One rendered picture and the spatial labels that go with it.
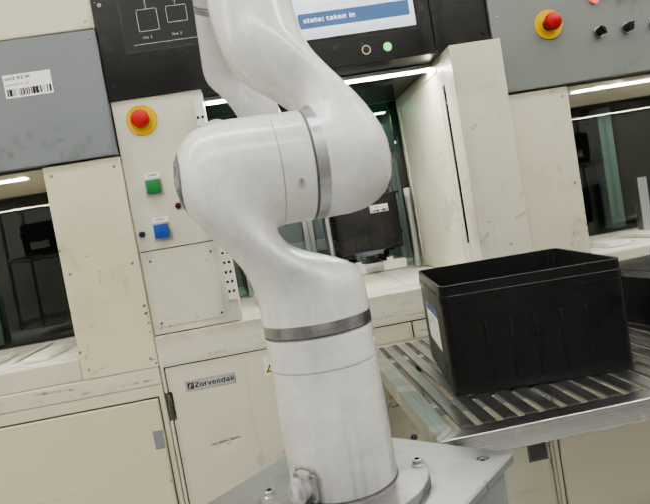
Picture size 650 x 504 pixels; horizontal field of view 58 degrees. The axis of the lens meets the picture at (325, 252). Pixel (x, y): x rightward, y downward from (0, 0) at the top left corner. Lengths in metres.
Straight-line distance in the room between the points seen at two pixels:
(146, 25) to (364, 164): 0.91
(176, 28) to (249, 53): 0.74
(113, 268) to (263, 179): 0.84
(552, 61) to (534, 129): 0.16
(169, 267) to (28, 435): 0.48
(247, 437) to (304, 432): 0.79
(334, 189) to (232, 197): 0.11
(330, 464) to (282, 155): 0.32
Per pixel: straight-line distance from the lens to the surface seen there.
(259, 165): 0.58
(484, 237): 1.37
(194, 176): 0.58
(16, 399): 1.49
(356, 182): 0.61
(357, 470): 0.64
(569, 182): 1.51
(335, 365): 0.60
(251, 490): 0.75
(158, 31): 1.42
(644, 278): 1.21
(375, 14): 1.44
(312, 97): 0.65
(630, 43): 1.64
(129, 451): 1.45
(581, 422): 0.85
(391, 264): 1.89
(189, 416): 1.41
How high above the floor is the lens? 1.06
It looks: 3 degrees down
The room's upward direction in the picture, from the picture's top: 10 degrees counter-clockwise
